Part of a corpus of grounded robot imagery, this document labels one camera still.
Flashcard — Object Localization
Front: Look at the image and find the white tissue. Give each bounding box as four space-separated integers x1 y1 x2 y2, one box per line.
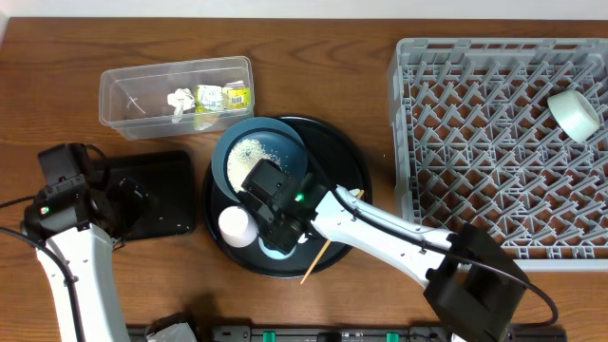
167 88 195 124

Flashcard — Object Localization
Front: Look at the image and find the grey dishwasher rack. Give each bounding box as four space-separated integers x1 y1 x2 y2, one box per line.
388 38 607 272

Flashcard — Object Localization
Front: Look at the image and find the pile of white rice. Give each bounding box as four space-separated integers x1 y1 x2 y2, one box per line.
227 139 281 193

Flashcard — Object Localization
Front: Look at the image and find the yellow green snack wrapper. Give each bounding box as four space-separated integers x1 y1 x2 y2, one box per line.
194 81 252 131

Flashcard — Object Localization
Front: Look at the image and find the light blue cup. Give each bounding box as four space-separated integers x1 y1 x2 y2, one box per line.
258 237 296 260

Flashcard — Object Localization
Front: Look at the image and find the blue plate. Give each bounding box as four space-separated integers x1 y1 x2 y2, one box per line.
211 117 308 201

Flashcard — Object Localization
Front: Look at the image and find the white pink cup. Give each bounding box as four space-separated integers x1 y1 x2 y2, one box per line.
218 206 258 248

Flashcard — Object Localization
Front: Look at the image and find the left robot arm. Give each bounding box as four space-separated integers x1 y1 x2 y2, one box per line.
22 143 130 341

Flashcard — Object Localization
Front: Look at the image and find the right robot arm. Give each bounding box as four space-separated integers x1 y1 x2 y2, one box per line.
237 159 527 341

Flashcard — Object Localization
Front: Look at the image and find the round black tray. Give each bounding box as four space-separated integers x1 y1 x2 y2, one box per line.
202 116 372 278

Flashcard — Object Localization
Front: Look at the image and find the wooden chopstick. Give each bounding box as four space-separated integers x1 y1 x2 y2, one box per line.
299 189 366 286

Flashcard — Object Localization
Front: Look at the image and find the clear plastic bin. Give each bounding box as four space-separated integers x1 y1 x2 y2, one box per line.
99 56 255 140

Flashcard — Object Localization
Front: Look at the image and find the mint green bowl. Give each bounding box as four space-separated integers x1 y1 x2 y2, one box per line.
547 90 599 143

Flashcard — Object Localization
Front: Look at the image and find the white plastic knife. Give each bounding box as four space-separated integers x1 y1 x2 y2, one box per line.
297 189 365 244

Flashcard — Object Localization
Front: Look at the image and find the black rectangular tray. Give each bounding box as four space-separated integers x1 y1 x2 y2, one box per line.
110 150 197 241

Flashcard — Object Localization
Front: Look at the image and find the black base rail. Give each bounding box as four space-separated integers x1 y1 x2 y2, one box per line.
127 326 568 342

